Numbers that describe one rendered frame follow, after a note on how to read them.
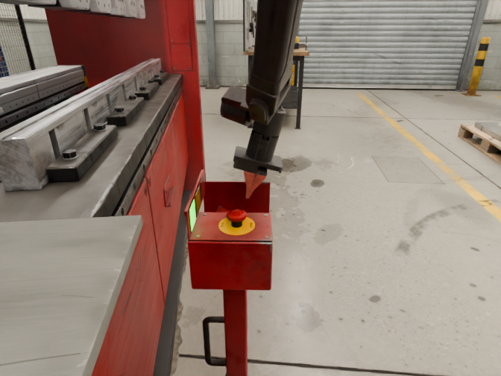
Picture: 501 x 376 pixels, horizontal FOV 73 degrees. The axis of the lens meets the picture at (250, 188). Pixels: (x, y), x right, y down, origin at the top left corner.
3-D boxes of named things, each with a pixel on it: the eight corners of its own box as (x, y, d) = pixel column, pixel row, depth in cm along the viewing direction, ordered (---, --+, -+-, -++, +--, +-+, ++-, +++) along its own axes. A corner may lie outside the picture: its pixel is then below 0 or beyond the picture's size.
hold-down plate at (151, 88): (149, 100, 135) (147, 92, 133) (135, 100, 134) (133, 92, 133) (159, 88, 162) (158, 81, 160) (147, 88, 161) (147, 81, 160)
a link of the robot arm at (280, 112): (282, 109, 63) (291, 106, 68) (250, 98, 65) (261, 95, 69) (271, 143, 66) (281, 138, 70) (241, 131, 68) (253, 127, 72)
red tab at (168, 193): (171, 207, 122) (168, 189, 119) (165, 207, 122) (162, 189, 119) (174, 189, 135) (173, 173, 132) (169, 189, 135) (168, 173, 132)
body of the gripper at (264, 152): (234, 153, 74) (242, 121, 71) (279, 164, 75) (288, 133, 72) (232, 164, 68) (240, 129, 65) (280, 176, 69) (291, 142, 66)
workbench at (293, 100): (303, 130, 417) (313, -11, 353) (244, 128, 423) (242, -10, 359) (298, 101, 579) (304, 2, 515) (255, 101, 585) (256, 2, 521)
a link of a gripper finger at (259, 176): (227, 185, 78) (237, 148, 74) (257, 192, 78) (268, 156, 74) (224, 199, 71) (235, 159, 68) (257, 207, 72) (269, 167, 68)
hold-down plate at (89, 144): (79, 181, 63) (75, 166, 61) (48, 183, 62) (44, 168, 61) (118, 136, 90) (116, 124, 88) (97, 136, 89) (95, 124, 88)
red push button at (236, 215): (246, 233, 65) (246, 217, 64) (226, 233, 65) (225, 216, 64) (247, 222, 69) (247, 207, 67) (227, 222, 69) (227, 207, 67)
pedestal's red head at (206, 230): (271, 291, 67) (273, 212, 59) (191, 289, 67) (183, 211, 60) (268, 235, 85) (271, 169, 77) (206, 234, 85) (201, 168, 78)
